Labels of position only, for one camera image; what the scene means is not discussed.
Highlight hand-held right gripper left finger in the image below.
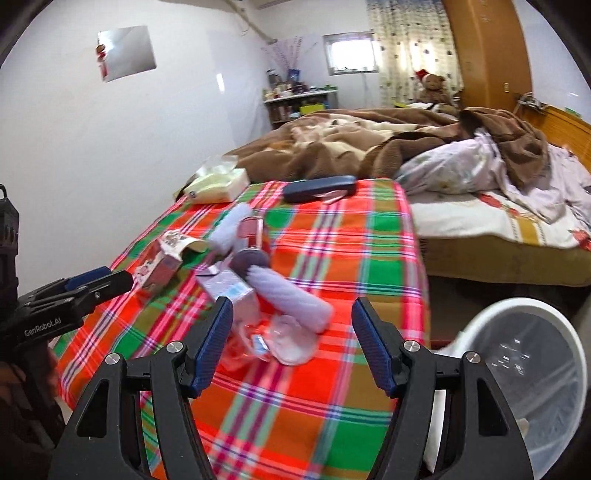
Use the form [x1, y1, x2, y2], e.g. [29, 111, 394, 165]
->
[48, 296, 234, 480]

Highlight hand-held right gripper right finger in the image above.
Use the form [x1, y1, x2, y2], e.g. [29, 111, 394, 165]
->
[352, 296, 536, 480]

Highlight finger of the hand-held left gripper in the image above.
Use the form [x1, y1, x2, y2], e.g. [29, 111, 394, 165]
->
[21, 266, 112, 303]
[18, 270, 136, 324]

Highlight clear wrapper with blue label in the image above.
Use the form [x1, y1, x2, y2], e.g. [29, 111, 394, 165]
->
[217, 318, 273, 370]

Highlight pink white small carton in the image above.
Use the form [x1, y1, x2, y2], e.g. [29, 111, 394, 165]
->
[134, 229, 208, 296]

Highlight small pale purple box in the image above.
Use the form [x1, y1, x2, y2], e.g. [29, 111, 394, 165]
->
[196, 268, 259, 324]

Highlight pinkish clear plastic wrapper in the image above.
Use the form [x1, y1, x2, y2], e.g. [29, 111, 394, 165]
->
[270, 315, 319, 367]

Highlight white foam net sleeve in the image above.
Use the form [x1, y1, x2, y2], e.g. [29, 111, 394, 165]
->
[247, 265, 334, 334]
[210, 202, 254, 257]

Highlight red drink can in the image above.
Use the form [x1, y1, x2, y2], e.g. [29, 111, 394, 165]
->
[229, 217, 271, 273]

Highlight white plastic trash bin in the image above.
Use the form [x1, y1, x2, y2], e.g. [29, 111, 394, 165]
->
[422, 298, 585, 480]

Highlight red green plaid tablecloth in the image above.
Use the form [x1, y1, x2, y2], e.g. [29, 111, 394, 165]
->
[51, 178, 432, 480]

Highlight yellow green tissue pack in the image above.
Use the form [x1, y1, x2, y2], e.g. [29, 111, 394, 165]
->
[178, 154, 250, 205]

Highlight floral bed sheet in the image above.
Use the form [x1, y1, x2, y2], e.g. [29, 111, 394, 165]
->
[409, 187, 591, 252]

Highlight dark blue glasses case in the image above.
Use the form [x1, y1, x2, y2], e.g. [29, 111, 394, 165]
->
[283, 175, 357, 204]

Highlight white floral quilt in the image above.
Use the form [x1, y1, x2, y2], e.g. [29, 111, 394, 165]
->
[394, 131, 509, 195]

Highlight brown fleece blanket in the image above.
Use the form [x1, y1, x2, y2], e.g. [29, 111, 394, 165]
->
[224, 107, 550, 190]

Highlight white storage shelf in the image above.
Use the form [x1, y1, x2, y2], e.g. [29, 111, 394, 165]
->
[264, 88, 340, 129]

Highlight pale pink cloth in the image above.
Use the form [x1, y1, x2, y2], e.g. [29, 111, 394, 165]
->
[480, 129, 591, 224]

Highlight row of bottles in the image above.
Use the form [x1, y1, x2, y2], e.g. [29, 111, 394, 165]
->
[264, 69, 338, 100]

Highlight brown teddy bear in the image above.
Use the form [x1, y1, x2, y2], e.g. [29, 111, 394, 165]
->
[413, 69, 455, 112]

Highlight decorative branches in vase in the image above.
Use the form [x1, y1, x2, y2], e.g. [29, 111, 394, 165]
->
[261, 37, 317, 88]

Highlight small window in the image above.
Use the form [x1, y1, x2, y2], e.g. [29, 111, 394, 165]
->
[323, 32, 380, 75]

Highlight wooden bed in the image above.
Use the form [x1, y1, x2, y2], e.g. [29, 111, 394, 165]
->
[222, 104, 591, 305]

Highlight patterned curtain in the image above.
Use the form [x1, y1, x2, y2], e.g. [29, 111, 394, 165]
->
[369, 0, 465, 109]

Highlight wooden wardrobe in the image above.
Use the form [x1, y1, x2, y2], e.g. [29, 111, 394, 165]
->
[441, 0, 529, 114]

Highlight silver wall sheet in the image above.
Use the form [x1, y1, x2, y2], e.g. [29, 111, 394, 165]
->
[97, 25, 156, 83]

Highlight white wall pipe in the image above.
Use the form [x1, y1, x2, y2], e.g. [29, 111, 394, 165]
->
[222, 0, 278, 44]

